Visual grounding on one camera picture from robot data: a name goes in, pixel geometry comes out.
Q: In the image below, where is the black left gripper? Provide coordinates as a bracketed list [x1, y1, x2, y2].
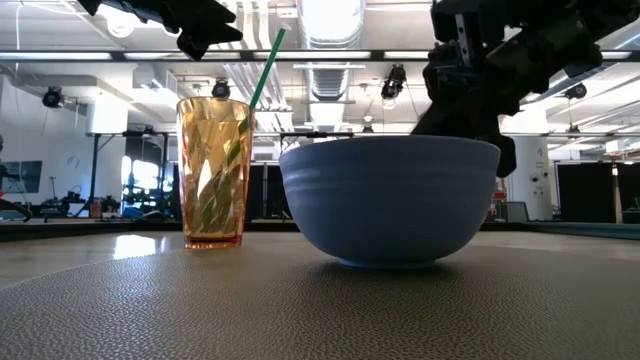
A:
[77, 0, 245, 62]

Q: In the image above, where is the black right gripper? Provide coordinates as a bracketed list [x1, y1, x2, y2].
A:
[409, 22, 604, 179]

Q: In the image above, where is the green plastic straw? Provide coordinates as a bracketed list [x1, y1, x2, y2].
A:
[199, 27, 288, 226]

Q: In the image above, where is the amber plastic cup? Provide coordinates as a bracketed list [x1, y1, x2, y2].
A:
[175, 96, 255, 250]

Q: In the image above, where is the white pillar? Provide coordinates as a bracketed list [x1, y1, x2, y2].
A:
[503, 107, 554, 222]

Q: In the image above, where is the black ceiling spotlight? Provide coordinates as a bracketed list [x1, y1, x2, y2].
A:
[380, 63, 408, 101]
[41, 85, 66, 109]
[564, 81, 589, 101]
[210, 76, 232, 100]

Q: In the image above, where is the black overhead beam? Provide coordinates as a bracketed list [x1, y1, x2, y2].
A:
[0, 48, 640, 64]

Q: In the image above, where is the blue bowl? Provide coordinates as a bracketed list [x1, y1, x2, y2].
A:
[278, 135, 502, 272]

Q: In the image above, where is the black curtain panel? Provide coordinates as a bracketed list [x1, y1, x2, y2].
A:
[243, 163, 294, 222]
[556, 162, 619, 224]

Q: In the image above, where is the round grey placemat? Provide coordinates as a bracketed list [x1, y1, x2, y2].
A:
[0, 243, 640, 360]

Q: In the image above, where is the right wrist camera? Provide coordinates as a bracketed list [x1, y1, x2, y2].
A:
[428, 0, 485, 81]

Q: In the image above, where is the silver ventilation duct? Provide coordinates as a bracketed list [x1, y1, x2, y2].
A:
[297, 0, 367, 132]

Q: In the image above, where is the black stand frame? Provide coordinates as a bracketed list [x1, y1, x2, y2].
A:
[84, 130, 174, 219]

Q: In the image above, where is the dark wall monitor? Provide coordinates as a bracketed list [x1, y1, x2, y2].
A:
[0, 159, 44, 195]

